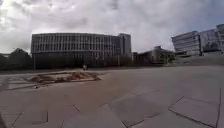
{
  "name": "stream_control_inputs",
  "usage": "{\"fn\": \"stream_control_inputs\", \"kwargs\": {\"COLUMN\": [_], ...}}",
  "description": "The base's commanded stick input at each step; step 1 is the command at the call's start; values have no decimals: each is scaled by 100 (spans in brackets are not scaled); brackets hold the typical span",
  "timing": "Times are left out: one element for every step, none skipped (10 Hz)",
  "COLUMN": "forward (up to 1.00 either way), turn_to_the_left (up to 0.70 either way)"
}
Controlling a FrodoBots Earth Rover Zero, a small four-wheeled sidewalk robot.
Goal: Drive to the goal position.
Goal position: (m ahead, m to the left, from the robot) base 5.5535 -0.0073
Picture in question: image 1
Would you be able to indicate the person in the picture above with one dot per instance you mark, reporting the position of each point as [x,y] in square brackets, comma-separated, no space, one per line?
[84,67]

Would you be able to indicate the grey paved plaza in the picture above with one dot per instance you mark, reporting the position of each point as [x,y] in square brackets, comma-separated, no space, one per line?
[140,86]

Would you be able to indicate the large dark office building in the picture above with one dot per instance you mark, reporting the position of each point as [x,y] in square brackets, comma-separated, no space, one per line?
[76,46]

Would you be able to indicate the low grey building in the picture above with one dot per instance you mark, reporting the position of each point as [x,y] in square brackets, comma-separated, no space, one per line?
[155,56]

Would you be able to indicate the brown planting bed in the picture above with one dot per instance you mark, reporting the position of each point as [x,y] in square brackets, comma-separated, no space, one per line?
[65,77]

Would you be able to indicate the pale multi-storey building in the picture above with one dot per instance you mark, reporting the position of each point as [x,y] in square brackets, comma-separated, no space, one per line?
[196,41]

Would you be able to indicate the dark trees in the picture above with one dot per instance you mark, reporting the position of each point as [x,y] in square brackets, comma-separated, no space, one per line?
[16,60]

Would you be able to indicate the grey stepped wall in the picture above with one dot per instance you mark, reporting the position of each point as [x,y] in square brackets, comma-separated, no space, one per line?
[200,60]

